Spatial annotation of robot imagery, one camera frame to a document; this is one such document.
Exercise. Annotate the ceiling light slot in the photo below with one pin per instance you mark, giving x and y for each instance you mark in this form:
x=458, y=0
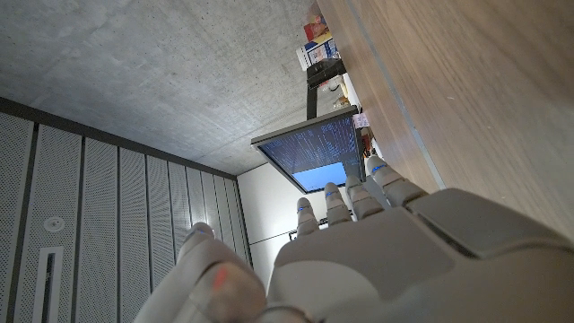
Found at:
x=47, y=287

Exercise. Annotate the pink sticky label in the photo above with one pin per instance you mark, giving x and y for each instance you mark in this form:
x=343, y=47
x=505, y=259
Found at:
x=361, y=120

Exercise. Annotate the round ceiling sensor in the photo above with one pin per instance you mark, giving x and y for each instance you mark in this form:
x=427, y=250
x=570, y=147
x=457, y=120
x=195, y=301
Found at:
x=54, y=223

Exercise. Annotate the computer monitor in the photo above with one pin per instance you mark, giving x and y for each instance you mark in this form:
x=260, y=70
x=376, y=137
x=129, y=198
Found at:
x=314, y=148

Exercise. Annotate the white wipes canister blue label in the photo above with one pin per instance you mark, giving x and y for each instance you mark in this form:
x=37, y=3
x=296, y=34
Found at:
x=320, y=53

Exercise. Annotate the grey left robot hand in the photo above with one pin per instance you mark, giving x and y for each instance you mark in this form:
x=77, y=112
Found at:
x=381, y=269

